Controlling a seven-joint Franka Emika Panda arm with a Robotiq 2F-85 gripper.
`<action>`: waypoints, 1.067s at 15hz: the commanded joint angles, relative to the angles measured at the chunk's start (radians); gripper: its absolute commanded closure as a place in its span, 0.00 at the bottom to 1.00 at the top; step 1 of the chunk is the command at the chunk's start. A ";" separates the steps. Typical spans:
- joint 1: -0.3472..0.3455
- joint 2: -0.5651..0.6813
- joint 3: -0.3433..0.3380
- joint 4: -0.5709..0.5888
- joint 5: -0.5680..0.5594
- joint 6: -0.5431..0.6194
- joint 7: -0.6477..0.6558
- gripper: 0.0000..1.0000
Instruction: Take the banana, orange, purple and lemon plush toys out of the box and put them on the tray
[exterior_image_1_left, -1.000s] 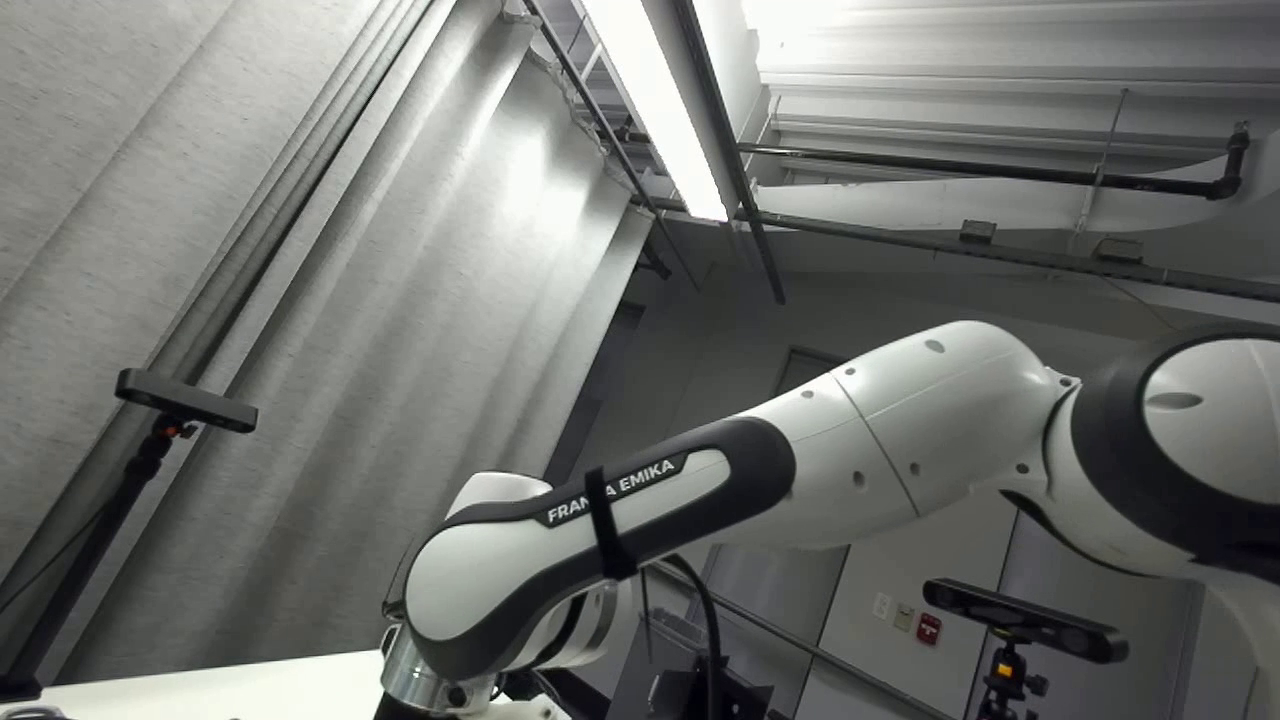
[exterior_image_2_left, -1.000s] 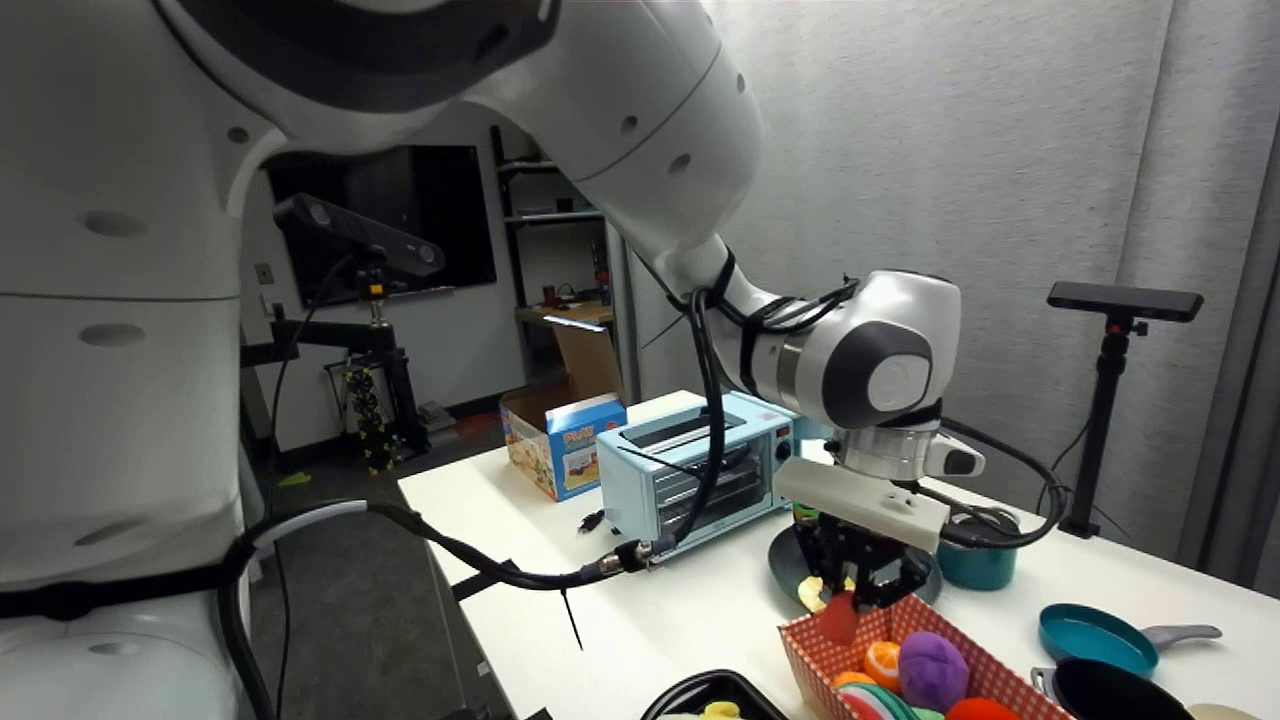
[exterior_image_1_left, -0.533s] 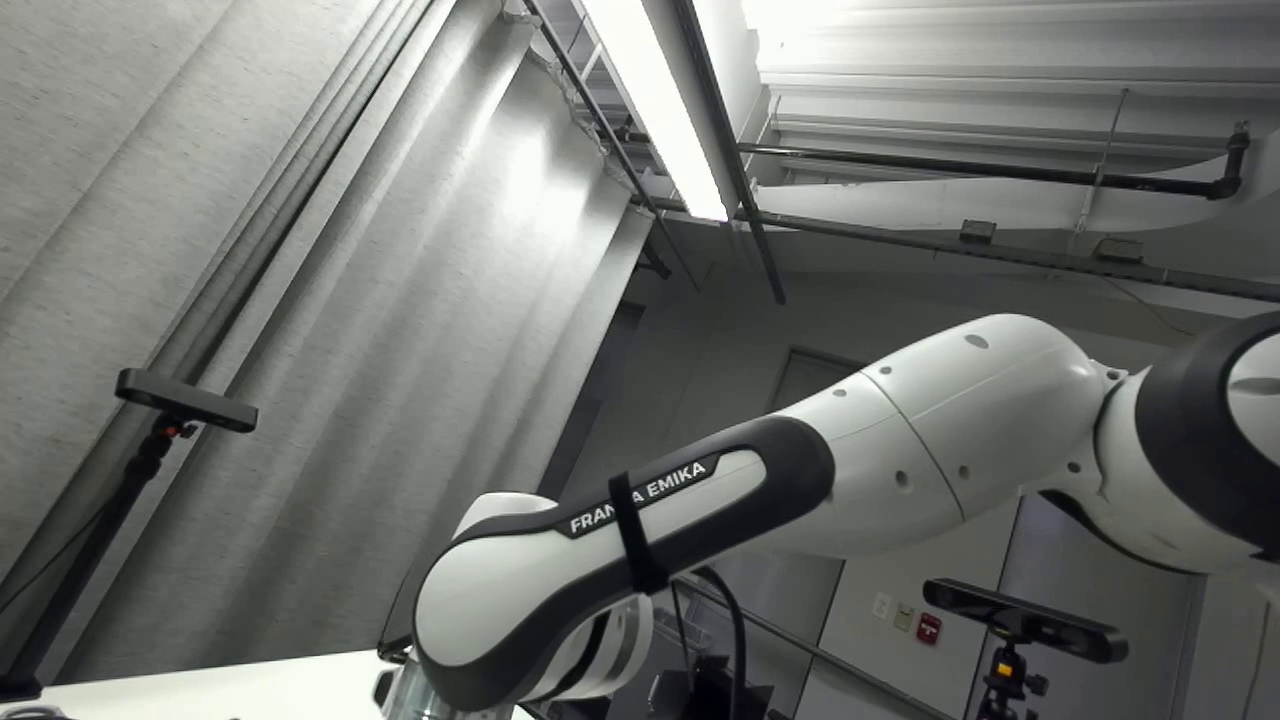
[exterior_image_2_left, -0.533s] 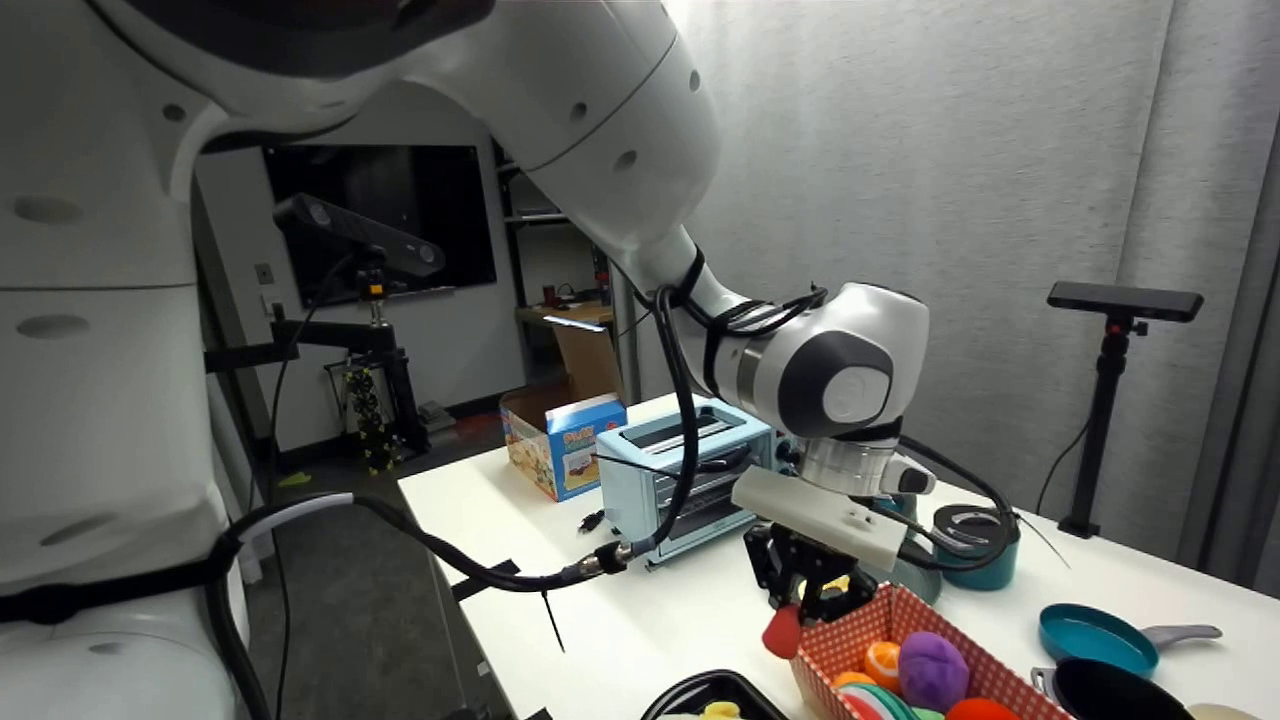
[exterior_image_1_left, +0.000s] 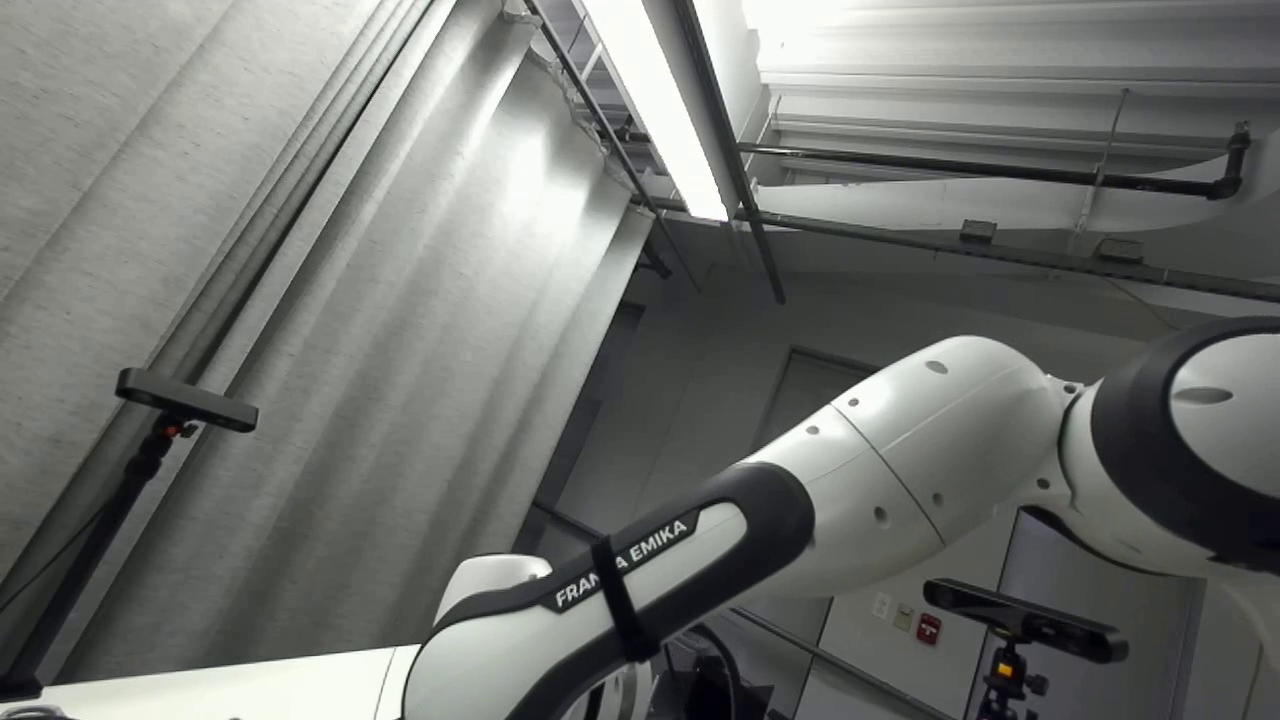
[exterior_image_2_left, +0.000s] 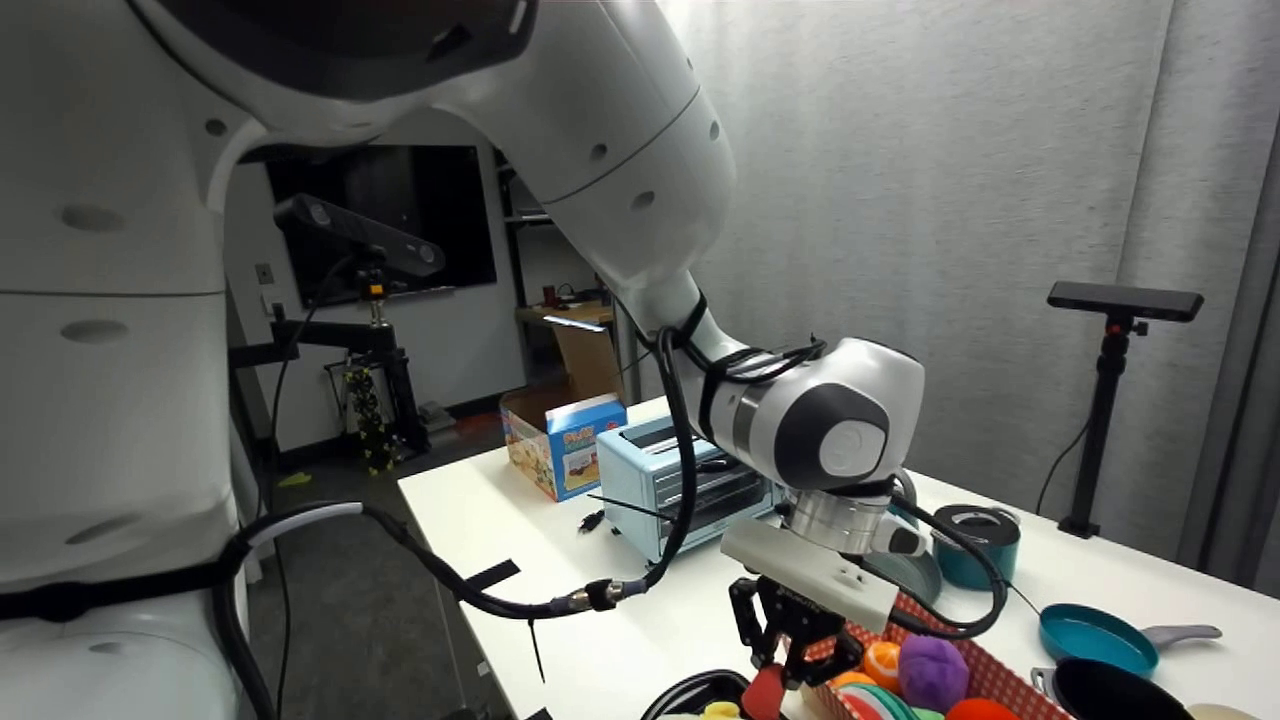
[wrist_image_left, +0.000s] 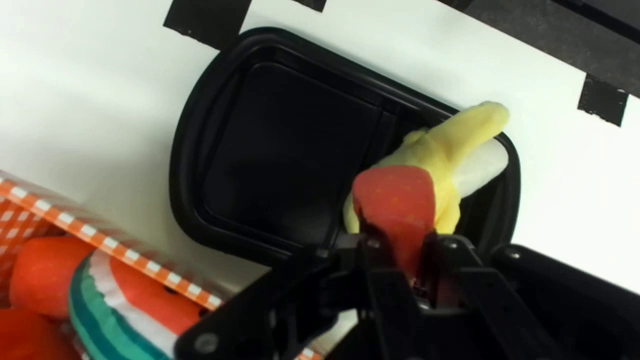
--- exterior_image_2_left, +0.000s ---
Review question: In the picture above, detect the metal storage shelf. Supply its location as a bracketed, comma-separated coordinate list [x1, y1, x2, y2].
[492, 148, 610, 311]

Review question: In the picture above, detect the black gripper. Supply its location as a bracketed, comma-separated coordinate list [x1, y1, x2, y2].
[729, 574, 870, 692]

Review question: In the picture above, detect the light blue toaster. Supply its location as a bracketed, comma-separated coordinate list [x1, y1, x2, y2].
[594, 411, 793, 567]

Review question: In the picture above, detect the orange checkered cardboard box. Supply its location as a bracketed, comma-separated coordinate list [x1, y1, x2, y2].
[736, 593, 1077, 720]

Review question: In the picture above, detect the purple plush toy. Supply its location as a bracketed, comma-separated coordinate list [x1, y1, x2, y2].
[895, 631, 978, 711]

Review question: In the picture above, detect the red-orange plush toy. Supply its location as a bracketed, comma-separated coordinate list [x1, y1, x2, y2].
[939, 692, 1025, 720]

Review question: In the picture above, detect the blue orange carton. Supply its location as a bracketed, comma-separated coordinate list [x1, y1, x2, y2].
[499, 390, 634, 507]

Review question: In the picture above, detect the orange plush toy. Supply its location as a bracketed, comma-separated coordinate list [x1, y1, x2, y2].
[858, 635, 914, 692]

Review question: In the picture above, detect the black monitor screen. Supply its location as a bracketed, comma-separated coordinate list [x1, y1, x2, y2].
[262, 141, 499, 311]

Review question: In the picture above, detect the teal toy pan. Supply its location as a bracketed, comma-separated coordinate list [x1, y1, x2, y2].
[1035, 599, 1227, 680]

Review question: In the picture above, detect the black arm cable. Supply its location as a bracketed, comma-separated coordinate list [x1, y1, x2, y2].
[211, 294, 836, 720]

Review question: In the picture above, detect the teal cup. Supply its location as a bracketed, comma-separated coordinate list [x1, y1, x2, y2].
[931, 499, 1025, 596]

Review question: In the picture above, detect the black camera cable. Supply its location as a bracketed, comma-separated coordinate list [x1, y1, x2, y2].
[883, 493, 1018, 642]

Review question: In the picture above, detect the brown cardboard box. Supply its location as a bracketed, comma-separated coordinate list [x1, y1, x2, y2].
[518, 294, 625, 401]

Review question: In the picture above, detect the black bowl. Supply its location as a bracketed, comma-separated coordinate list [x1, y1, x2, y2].
[636, 665, 751, 720]

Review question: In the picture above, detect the black camera stand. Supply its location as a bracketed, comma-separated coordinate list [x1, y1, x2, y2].
[229, 270, 433, 472]
[1057, 311, 1153, 541]

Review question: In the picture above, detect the grey curtain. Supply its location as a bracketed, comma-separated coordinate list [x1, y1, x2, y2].
[657, 0, 1280, 596]

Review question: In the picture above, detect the black tape strip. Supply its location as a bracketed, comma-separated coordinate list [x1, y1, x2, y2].
[455, 556, 524, 599]

